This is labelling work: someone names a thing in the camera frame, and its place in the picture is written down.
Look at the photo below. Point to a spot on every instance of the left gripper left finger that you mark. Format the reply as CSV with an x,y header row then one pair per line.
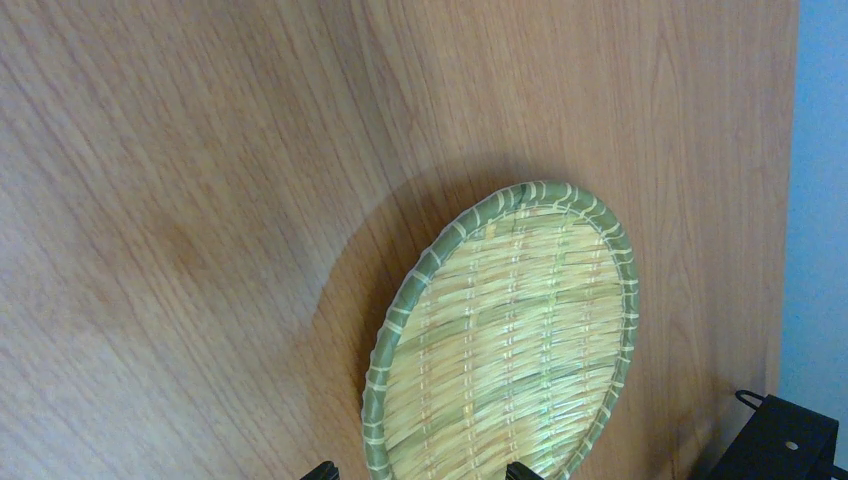
x,y
326,470

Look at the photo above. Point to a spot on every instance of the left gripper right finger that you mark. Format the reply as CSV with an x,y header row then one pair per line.
x,y
519,471

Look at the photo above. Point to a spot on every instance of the woven bamboo tray green rim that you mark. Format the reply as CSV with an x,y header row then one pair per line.
x,y
510,340

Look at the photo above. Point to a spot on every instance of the black wire dish rack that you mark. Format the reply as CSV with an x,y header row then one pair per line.
x,y
781,440

